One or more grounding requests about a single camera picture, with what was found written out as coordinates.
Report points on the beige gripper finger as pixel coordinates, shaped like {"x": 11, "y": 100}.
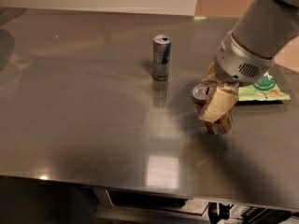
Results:
{"x": 220, "y": 102}
{"x": 209, "y": 74}

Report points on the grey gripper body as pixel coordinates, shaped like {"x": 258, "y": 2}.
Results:
{"x": 237, "y": 62}

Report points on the metal shelf under table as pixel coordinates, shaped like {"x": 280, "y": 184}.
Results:
{"x": 149, "y": 207}

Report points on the silver blue energy drink can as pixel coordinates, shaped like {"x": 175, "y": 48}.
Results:
{"x": 161, "y": 56}

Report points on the orange soda can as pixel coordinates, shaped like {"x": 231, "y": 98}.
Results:
{"x": 204, "y": 97}

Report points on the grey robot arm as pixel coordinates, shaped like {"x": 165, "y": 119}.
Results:
{"x": 266, "y": 27}

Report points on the green crumpled snack bag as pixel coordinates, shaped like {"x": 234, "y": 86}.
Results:
{"x": 265, "y": 89}

